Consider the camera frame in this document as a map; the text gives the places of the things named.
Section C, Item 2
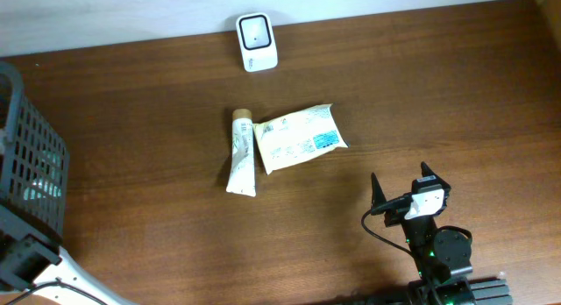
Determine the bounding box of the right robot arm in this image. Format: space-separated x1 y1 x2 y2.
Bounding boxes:
361 162 476 304

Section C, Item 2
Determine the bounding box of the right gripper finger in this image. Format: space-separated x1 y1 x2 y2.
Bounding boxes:
371 173 387 212
421 161 451 190

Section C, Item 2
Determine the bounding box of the right camera black cable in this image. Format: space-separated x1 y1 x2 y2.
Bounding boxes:
360 194 439 305

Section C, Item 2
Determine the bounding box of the grey arm base mount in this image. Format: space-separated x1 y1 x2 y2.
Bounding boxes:
469 279 514 305

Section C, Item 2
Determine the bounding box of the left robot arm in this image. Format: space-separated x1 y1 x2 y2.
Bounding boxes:
1 204 133 305

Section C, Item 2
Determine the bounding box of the white barcode scanner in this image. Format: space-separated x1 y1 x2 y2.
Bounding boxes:
236 12 279 73

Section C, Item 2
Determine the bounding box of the grey plastic mesh basket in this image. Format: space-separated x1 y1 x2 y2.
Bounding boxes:
1 61 69 245

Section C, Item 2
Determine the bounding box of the white tube brown cap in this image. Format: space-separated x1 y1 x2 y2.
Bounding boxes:
226 109 256 197

